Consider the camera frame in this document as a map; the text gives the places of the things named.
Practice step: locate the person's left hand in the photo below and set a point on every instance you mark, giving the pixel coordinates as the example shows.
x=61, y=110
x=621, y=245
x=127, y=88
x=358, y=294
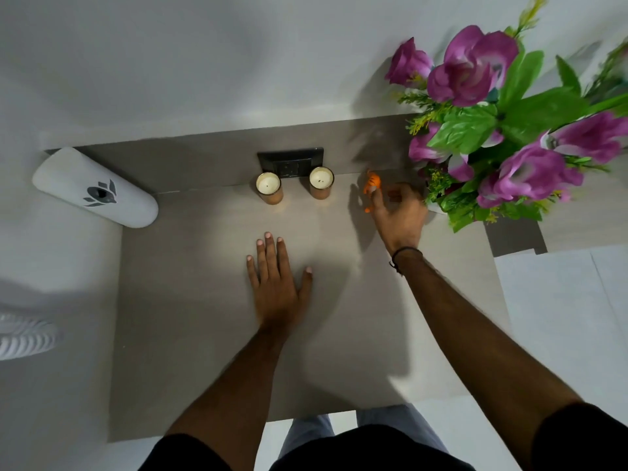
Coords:
x=277, y=294

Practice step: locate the person's right hand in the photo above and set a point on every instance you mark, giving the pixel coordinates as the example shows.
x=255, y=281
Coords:
x=402, y=223

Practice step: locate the person's left little finger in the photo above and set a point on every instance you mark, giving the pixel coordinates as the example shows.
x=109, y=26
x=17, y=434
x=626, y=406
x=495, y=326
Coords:
x=252, y=274

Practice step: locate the person's right thumb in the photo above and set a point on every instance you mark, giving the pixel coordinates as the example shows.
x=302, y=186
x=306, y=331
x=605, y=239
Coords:
x=377, y=202

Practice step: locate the person's left middle finger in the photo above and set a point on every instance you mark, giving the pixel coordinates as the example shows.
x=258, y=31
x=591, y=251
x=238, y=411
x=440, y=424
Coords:
x=272, y=257

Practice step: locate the person's left thumb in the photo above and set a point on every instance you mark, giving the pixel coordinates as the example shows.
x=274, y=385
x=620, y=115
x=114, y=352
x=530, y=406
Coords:
x=305, y=286

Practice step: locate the small orange toy figure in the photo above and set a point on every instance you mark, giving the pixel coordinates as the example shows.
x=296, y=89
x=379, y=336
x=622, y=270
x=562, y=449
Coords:
x=372, y=182

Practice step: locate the person's right forearm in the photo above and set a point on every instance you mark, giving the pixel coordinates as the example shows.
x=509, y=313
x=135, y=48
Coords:
x=481, y=353

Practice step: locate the person's left forearm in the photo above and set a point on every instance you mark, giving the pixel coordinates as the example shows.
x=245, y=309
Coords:
x=235, y=387

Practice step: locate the black wrist band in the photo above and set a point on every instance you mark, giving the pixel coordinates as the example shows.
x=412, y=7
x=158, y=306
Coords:
x=407, y=250

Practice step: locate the candle in copper glass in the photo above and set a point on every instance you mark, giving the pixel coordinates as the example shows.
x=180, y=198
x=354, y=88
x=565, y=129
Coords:
x=269, y=187
x=321, y=183

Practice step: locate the purple artificial flower bouquet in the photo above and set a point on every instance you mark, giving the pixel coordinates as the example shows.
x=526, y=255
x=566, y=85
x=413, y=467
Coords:
x=490, y=127

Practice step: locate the person's grey trousers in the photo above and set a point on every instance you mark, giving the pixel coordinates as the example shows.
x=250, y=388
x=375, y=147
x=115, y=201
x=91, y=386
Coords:
x=392, y=419

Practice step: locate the person's black shirt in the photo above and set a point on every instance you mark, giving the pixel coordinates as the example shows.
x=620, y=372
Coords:
x=368, y=456

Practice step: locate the white cylinder dispenser lotus print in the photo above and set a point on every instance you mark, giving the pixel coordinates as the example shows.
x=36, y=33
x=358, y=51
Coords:
x=88, y=183

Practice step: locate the white ribbed plastic object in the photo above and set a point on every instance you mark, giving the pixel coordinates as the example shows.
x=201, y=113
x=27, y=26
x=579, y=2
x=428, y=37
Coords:
x=24, y=338

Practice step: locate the black wall socket plate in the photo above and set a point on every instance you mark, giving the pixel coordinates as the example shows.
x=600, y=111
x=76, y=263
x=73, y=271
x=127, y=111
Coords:
x=289, y=161

